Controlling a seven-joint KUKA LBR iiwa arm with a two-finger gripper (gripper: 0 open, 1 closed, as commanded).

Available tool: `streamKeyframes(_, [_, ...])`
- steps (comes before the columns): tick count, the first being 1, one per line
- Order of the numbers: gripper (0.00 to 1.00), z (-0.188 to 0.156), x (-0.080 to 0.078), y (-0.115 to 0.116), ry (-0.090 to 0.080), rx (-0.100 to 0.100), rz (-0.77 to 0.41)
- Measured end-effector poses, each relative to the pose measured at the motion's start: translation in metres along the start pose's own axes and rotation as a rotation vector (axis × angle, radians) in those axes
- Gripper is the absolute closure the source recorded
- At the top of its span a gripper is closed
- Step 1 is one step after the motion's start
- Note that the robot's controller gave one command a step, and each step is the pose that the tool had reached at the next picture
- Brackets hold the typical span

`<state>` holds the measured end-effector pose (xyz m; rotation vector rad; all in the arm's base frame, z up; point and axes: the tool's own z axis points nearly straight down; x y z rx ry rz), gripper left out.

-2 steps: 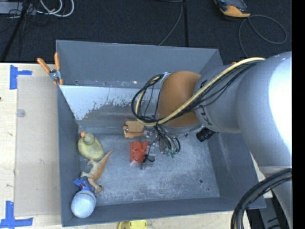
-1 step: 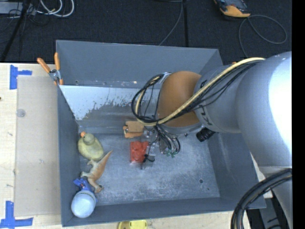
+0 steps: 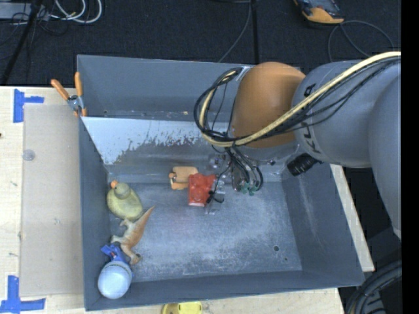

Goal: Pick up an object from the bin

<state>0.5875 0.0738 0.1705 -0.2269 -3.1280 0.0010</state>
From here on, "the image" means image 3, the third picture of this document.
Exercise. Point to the grey metal bin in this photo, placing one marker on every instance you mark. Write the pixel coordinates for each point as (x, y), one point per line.
(209, 240)

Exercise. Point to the orange toy dinosaur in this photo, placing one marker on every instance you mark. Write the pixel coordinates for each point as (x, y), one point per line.
(134, 232)

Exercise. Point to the red toy block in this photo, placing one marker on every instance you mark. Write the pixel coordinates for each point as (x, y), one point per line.
(198, 190)

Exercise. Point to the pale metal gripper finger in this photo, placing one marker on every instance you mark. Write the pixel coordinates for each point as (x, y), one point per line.
(213, 206)
(220, 187)

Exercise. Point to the tan and orange toy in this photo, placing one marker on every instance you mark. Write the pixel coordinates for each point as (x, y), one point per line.
(182, 174)

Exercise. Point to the white spray bottle blue nozzle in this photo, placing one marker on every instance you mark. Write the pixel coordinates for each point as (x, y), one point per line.
(114, 283)

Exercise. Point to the pale wood flat board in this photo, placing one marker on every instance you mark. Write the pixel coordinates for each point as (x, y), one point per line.
(49, 201)

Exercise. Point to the black cylinder on white bracket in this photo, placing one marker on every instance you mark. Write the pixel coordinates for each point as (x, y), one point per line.
(302, 165)

